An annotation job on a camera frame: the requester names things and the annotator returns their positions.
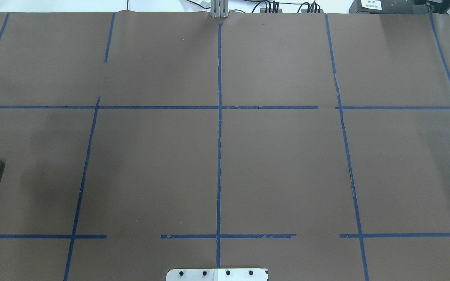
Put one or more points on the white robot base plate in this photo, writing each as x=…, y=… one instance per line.
x=226, y=274

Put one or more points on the grey aluminium frame post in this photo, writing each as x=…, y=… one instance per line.
x=219, y=8

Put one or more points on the black box with label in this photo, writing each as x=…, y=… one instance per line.
x=387, y=7

